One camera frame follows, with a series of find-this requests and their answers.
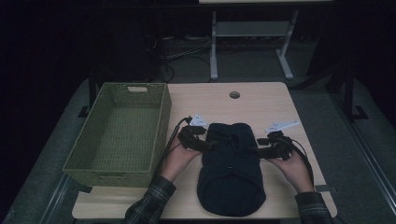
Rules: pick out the dark navy cloth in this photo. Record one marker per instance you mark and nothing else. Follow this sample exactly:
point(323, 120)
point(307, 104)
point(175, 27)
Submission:
point(230, 174)

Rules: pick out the grey table edge bracket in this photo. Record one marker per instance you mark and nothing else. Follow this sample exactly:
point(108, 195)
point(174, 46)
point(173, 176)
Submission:
point(327, 188)

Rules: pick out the black table edge bracket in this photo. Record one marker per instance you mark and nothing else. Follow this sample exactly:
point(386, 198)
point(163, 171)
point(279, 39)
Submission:
point(82, 188)

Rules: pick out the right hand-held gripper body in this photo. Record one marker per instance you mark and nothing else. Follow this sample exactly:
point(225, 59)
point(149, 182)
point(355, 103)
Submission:
point(281, 144)

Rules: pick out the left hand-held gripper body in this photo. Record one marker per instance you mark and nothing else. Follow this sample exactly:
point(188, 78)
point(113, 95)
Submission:
point(188, 138)

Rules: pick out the person's right hand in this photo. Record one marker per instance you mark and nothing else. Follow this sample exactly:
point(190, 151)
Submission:
point(292, 171)

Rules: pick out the white metal table frame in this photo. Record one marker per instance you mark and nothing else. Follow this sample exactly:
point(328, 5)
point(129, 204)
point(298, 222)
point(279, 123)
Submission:
point(249, 29)

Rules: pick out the person's left hand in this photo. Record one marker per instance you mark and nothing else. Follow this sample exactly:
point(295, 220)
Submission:
point(179, 161)

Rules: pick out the black metal stand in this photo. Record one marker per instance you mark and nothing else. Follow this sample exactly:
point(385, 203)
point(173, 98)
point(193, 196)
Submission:
point(92, 93)
point(349, 93)

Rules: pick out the green woven basket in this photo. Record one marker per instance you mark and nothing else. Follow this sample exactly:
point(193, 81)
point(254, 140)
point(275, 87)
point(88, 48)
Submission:
point(124, 130)

